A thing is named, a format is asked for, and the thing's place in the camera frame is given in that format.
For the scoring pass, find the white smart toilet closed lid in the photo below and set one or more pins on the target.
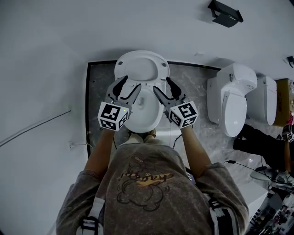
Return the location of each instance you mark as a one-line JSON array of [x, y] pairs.
[[234, 107]]

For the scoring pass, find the white platform block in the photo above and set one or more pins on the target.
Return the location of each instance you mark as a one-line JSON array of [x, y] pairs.
[[252, 202]]

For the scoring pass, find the grey printed t-shirt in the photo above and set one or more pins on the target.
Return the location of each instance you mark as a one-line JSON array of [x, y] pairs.
[[147, 195]]

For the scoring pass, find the cream trousers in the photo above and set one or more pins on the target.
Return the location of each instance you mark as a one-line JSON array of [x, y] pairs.
[[137, 137]]

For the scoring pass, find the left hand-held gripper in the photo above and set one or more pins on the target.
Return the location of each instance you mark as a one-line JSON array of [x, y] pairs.
[[110, 113]]

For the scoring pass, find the white plastic toilet seat lid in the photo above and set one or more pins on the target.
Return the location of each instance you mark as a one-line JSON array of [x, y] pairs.
[[141, 67]]

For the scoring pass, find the person's left forearm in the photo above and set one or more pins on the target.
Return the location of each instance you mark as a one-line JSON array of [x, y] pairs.
[[101, 151]]

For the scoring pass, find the pink plastic item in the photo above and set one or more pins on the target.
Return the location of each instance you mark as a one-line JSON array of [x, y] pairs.
[[291, 119]]

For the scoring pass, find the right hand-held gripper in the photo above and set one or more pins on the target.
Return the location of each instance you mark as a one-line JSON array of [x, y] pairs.
[[183, 112]]

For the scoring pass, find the person's right forearm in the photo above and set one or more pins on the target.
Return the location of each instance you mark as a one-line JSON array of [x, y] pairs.
[[195, 151]]

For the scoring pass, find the white wall socket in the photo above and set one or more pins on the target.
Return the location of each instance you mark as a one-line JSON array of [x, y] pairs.
[[72, 145]]

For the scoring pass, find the black paper holder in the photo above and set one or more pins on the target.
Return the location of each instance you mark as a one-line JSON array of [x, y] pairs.
[[226, 18], [291, 61]]

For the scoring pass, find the white toilet with tank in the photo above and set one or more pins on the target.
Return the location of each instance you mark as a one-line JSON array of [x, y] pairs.
[[266, 101]]

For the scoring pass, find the cluttered equipment pile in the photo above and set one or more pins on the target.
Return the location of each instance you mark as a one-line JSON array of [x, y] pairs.
[[275, 213]]

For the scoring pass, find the white toilet bowl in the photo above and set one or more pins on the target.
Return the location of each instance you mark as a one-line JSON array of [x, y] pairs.
[[147, 117]]

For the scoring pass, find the brown cardboard box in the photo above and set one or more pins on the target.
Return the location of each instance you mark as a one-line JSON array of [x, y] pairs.
[[283, 103]]

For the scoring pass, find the white round lid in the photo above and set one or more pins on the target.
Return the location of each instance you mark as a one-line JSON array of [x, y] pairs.
[[259, 175]]

